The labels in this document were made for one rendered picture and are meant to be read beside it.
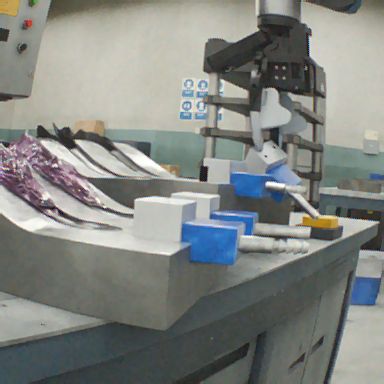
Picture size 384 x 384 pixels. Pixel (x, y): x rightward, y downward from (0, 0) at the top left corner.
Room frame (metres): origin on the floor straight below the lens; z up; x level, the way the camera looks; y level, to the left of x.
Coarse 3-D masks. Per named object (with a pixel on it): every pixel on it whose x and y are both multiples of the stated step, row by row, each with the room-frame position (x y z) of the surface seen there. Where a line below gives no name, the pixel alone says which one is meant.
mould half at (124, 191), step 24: (48, 144) 0.81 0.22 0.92; (96, 144) 0.93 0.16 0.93; (120, 144) 1.02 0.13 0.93; (120, 168) 0.88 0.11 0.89; (120, 192) 0.72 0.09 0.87; (144, 192) 0.70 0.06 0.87; (168, 192) 0.69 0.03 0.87; (192, 192) 0.67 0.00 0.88; (216, 192) 0.66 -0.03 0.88; (264, 216) 0.79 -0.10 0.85; (288, 216) 0.88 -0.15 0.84
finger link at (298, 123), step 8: (280, 96) 0.84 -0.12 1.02; (288, 96) 0.83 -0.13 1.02; (280, 104) 0.84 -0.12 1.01; (288, 104) 0.83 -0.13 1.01; (296, 120) 0.83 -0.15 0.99; (304, 120) 0.83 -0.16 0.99; (272, 128) 0.84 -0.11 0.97; (280, 128) 0.84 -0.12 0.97; (288, 128) 0.84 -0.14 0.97; (296, 128) 0.83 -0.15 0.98; (304, 128) 0.83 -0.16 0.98; (272, 136) 0.85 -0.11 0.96; (280, 136) 0.85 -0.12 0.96; (280, 144) 0.85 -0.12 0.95
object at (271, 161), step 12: (264, 144) 0.81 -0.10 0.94; (252, 156) 0.80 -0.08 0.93; (264, 156) 0.79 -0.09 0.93; (276, 156) 0.80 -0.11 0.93; (252, 168) 0.80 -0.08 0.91; (264, 168) 0.79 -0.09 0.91; (276, 168) 0.80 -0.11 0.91; (288, 168) 0.81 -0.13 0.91; (276, 180) 0.78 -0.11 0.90; (288, 180) 0.79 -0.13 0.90; (300, 180) 0.80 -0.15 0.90; (300, 204) 0.78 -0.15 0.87; (312, 216) 0.77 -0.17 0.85
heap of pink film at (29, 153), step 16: (0, 144) 0.49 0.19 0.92; (16, 144) 0.59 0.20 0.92; (32, 144) 0.59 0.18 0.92; (0, 160) 0.46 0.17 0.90; (16, 160) 0.48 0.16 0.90; (32, 160) 0.57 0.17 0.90; (48, 160) 0.56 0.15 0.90; (64, 160) 0.58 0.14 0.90; (0, 176) 0.45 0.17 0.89; (16, 176) 0.46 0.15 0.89; (32, 176) 0.47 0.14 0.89; (48, 176) 0.55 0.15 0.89; (64, 176) 0.56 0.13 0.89; (80, 176) 0.57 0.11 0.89; (16, 192) 0.45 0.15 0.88; (32, 192) 0.47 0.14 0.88; (80, 192) 0.57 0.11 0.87; (48, 208) 0.46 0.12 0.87
